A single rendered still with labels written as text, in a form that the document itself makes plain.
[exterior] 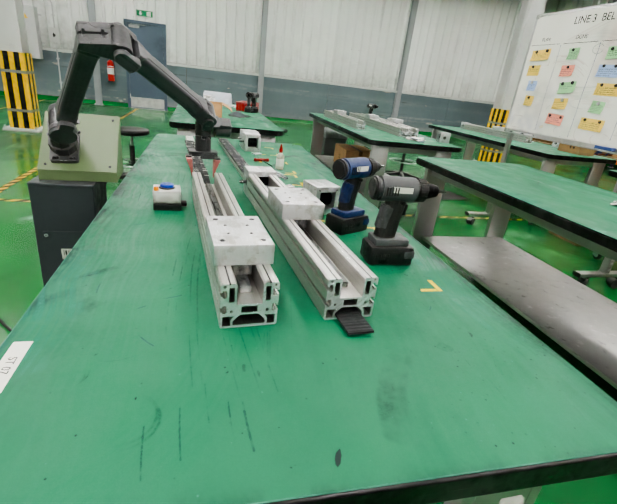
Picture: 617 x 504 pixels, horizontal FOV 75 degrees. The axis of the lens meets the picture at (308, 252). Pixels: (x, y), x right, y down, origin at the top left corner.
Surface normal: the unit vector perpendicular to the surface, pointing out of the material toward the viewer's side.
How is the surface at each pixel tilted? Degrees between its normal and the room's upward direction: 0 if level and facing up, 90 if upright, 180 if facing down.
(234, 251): 90
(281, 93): 90
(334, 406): 0
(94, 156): 45
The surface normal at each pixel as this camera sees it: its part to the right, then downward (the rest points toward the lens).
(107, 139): 0.27, -0.36
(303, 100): 0.22, 0.40
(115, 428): 0.11, -0.91
